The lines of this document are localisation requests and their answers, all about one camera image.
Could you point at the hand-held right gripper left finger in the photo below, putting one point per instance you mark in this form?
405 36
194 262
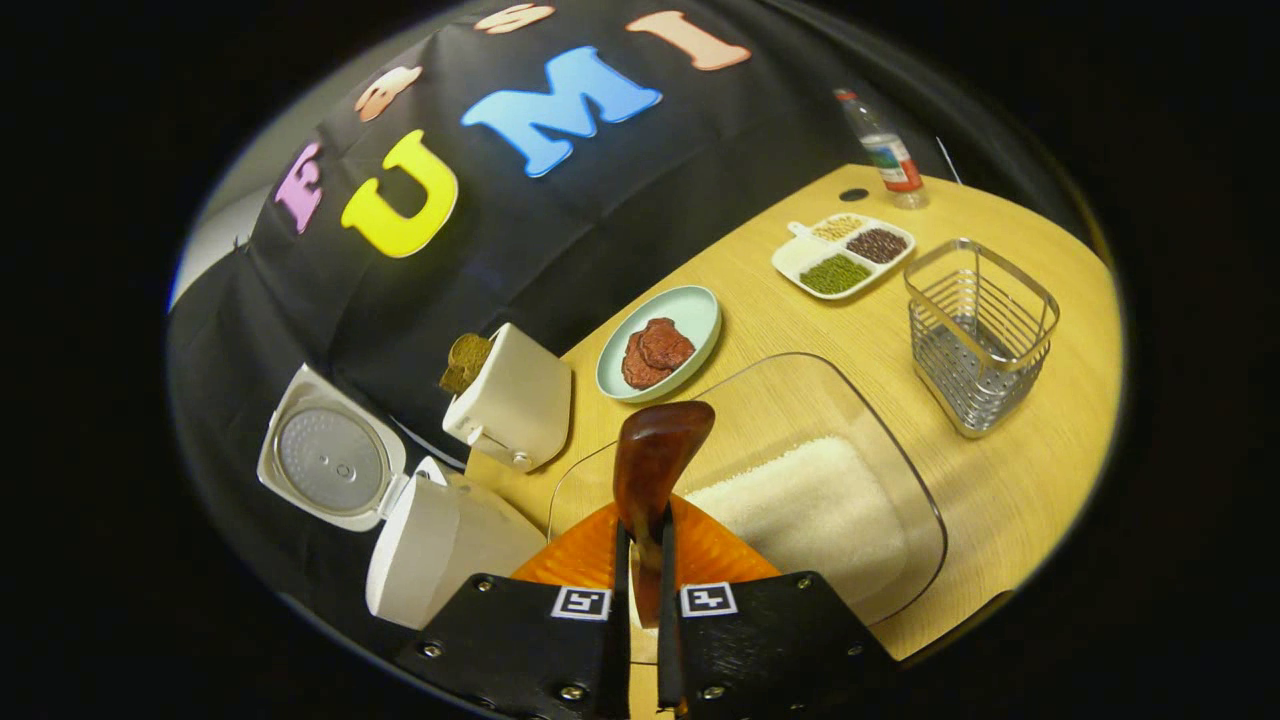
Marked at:
520 650

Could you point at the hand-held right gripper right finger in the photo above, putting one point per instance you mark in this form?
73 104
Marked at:
770 650

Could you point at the white rice cooker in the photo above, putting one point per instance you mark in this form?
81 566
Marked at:
440 540

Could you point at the white rice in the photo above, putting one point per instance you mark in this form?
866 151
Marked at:
800 510

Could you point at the wooden spoon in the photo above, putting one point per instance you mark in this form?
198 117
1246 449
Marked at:
655 450

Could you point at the clear rice container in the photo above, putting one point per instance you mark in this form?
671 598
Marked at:
800 400

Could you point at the white toaster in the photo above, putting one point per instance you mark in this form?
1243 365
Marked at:
515 400

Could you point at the brown bread slice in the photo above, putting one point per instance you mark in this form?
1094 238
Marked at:
455 378
472 352

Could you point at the brown meat slice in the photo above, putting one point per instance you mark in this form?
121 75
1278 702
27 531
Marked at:
668 343
640 368

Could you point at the light green plate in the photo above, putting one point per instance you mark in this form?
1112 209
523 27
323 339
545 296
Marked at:
695 310

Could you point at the green beans pile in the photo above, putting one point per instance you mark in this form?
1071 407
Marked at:
835 274

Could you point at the white divided dish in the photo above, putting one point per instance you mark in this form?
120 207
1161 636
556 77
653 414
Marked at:
800 252

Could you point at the dark red beans pile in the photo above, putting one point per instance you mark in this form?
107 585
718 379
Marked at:
877 246

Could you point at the yellow soybeans pile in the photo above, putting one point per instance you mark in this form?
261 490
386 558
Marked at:
838 228

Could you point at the black table grommet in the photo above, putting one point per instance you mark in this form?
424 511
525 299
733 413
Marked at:
853 194

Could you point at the plastic water bottle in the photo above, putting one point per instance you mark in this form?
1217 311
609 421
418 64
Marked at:
890 160

